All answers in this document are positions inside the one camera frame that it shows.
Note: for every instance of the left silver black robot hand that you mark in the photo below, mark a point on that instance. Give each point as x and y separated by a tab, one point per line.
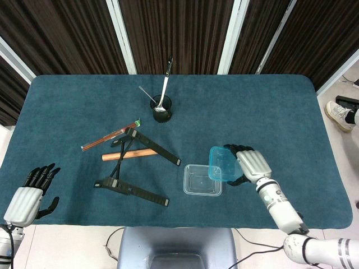
23	204

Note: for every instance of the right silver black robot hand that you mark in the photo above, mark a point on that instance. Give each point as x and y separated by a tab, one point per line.
253	165

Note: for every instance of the blue container lid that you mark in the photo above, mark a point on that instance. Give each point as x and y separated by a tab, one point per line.
221	162

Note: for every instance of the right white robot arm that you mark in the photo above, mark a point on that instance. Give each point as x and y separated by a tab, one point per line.
283	210

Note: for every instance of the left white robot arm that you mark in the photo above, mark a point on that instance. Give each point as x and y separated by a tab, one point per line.
5	241

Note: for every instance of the clear plastic container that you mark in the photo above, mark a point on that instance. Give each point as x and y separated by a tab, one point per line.
196	182

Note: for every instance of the dark teal tablecloth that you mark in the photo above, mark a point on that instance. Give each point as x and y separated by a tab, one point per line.
252	112

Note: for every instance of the wrapped red chopsticks pack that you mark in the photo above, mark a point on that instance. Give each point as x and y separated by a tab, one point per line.
98	141

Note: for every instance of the black folding laptop stand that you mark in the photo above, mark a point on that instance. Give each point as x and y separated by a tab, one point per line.
157	148

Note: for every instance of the white sneaker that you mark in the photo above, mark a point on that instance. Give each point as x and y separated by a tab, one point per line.
336	112

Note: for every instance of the black mesh utensil cup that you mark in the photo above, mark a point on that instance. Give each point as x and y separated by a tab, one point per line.
162	116

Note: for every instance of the brown pleated screen panel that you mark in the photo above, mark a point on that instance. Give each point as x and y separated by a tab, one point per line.
179	28
70	33
322	42
8	98
252	33

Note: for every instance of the grey blue robot torso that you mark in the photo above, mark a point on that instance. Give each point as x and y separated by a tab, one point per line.
176	241

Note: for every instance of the black flat floor base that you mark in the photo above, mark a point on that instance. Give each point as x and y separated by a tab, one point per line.
345	101

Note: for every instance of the person's leg with black sock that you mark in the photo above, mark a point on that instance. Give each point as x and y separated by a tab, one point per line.
356	116

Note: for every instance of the wooden rolling pin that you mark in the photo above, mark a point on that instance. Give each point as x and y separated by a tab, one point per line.
137	154

